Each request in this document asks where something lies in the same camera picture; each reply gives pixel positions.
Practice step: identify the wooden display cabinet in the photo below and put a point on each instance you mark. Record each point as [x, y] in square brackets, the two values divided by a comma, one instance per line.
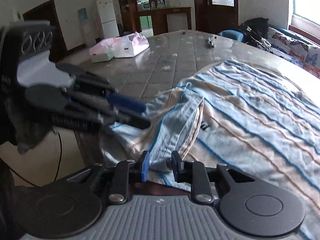
[127, 5]

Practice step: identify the plain dark wooden door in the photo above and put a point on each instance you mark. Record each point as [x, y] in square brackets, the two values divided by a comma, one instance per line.
[45, 22]

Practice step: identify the black bag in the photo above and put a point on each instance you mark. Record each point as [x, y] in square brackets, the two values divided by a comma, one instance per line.
[255, 30]

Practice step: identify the butterfly print seat pad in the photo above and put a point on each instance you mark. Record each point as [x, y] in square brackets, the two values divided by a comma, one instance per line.
[310, 67]

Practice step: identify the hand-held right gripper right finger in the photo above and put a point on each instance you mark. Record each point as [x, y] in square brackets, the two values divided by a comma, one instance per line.
[177, 167]

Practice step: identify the teal sofa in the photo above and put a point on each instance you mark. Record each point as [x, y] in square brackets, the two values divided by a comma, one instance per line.
[230, 35]

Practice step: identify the wooden counter with white panel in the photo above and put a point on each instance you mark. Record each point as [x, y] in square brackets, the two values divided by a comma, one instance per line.
[157, 17]

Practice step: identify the window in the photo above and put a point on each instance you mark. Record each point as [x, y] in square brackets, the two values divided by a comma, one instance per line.
[306, 0]

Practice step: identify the white refrigerator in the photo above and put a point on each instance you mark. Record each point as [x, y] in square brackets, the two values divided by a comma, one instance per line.
[107, 17]

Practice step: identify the dark wooden door with glass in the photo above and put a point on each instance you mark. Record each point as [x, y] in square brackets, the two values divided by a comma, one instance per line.
[200, 17]

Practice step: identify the black and white marker pen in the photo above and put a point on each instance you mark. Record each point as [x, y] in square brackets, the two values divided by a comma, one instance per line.
[211, 42]

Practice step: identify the white box in pink bag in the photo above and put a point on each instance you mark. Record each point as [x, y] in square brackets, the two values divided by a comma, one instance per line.
[101, 53]

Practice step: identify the butterfly print cushion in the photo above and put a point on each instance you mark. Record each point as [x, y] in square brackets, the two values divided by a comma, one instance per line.
[282, 37]

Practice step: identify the blue striped fleece garment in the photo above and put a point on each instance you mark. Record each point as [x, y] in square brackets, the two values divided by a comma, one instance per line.
[250, 120]

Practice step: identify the pink plastic bag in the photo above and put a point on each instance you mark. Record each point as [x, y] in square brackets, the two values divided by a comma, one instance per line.
[131, 45]

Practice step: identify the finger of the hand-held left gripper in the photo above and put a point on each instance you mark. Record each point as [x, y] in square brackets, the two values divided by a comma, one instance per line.
[135, 123]
[125, 102]

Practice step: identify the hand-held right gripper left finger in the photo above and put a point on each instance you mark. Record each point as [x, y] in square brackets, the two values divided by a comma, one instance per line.
[145, 166]

